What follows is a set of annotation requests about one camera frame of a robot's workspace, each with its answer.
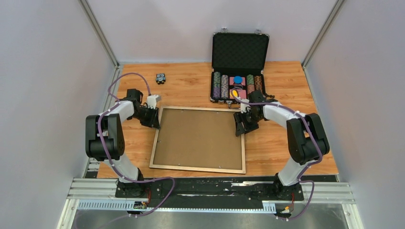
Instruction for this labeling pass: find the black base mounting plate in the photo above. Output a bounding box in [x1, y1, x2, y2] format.
[115, 177, 304, 209]

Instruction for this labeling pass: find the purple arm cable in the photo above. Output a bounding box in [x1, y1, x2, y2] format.
[73, 73, 176, 229]
[231, 89, 324, 221]

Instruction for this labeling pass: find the red playing card deck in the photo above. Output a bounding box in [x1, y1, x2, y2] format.
[229, 76, 246, 86]

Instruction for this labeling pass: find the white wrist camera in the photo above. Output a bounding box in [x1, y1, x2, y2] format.
[240, 99, 251, 114]
[146, 94, 161, 109]

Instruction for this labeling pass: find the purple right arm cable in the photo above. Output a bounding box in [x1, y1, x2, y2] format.
[231, 89, 324, 221]

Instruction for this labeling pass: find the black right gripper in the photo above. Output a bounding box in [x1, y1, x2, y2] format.
[233, 109, 262, 137]

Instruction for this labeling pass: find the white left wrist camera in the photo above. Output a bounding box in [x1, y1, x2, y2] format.
[146, 94, 161, 109]

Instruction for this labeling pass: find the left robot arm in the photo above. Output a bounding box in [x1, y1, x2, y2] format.
[85, 89, 161, 197]

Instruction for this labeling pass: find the orange brown chip column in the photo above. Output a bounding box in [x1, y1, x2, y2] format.
[254, 75, 263, 93]

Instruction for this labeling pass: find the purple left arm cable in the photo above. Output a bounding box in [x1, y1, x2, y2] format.
[73, 73, 176, 229]

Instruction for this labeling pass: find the green poker chip column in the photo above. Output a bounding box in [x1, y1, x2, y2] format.
[246, 74, 255, 94]

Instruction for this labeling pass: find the black poker chip case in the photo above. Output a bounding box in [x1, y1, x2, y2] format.
[209, 32, 269, 104]

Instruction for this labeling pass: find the dark green chip column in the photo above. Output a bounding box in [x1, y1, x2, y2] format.
[213, 72, 221, 99]

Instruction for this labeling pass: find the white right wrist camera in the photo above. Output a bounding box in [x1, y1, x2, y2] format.
[240, 99, 251, 114]

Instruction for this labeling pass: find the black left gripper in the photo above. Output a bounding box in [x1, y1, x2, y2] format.
[131, 105, 161, 130]

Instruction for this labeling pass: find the blue poker chip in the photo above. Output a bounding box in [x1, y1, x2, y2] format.
[234, 76, 243, 84]

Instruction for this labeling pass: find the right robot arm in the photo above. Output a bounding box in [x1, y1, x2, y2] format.
[230, 89, 330, 199]

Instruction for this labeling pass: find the small blue owl toy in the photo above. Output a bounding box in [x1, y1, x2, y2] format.
[155, 73, 166, 84]

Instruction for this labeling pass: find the grey purple chip column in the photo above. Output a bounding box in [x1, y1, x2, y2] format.
[221, 75, 229, 99]

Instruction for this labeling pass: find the light wooden picture frame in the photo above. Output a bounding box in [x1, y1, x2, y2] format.
[149, 105, 247, 175]

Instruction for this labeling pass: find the aluminium front rail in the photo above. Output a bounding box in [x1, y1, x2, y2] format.
[67, 176, 355, 213]

